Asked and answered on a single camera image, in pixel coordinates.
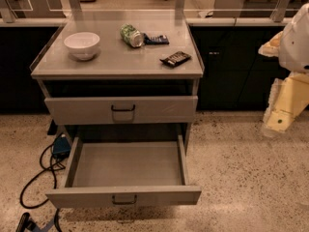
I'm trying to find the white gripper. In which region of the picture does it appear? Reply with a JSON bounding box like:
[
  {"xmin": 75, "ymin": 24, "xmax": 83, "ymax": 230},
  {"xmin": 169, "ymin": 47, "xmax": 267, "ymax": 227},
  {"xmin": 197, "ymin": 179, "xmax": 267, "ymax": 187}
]
[{"xmin": 258, "ymin": 4, "xmax": 309, "ymax": 132}]

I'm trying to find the grey drawer cabinet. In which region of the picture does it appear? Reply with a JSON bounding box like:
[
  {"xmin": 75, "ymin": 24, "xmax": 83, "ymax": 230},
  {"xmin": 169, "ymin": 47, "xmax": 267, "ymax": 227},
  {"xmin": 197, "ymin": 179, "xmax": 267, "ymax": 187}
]
[{"xmin": 29, "ymin": 10, "xmax": 205, "ymax": 153}]

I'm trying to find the closed upper grey drawer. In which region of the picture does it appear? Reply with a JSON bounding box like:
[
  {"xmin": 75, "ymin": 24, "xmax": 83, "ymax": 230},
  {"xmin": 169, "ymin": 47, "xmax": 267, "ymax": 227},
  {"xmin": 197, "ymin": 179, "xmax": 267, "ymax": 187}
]
[{"xmin": 45, "ymin": 96, "xmax": 198, "ymax": 125}]

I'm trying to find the open middle grey drawer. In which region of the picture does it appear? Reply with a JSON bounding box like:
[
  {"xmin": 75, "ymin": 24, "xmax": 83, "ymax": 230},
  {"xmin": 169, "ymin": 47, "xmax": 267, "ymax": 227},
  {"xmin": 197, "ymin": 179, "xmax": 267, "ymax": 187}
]
[{"xmin": 46, "ymin": 137, "xmax": 202, "ymax": 208}]

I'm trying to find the background grey desk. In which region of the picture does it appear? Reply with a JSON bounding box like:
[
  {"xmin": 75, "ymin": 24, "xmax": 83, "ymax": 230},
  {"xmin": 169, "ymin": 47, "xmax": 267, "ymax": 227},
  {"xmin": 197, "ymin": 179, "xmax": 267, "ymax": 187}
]
[{"xmin": 213, "ymin": 0, "xmax": 309, "ymax": 17}]

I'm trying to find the blue snack bar wrapper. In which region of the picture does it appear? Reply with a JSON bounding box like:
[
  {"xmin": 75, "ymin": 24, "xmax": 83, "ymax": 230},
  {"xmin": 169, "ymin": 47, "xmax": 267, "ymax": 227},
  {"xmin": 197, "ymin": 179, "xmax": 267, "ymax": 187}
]
[{"xmin": 144, "ymin": 34, "xmax": 169, "ymax": 45}]

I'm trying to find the green soda can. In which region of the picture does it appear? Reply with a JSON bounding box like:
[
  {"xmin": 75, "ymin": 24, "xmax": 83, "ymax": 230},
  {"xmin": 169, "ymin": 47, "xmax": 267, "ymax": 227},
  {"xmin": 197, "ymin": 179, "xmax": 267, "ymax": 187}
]
[{"xmin": 120, "ymin": 24, "xmax": 144, "ymax": 48}]

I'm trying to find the white ceramic bowl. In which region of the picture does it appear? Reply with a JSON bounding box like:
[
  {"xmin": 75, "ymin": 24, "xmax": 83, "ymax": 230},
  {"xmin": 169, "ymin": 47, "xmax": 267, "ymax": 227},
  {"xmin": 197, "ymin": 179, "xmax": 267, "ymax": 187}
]
[{"xmin": 64, "ymin": 32, "xmax": 100, "ymax": 60}]

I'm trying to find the blue power box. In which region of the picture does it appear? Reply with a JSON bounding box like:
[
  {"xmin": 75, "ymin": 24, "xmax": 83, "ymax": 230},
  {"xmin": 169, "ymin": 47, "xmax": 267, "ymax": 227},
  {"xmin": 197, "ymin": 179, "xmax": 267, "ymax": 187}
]
[{"xmin": 52, "ymin": 136, "xmax": 70, "ymax": 159}]

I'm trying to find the clear acrylic barrier panel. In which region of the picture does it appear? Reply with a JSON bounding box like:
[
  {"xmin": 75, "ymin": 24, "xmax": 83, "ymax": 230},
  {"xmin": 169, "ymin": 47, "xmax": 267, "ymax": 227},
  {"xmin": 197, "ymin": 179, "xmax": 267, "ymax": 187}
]
[{"xmin": 0, "ymin": 0, "xmax": 309, "ymax": 23}]

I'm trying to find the black tool on floor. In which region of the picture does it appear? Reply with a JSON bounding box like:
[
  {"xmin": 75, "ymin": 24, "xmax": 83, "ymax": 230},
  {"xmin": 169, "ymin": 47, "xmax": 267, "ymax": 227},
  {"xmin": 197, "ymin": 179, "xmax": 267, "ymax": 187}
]
[{"xmin": 15, "ymin": 213, "xmax": 36, "ymax": 232}]

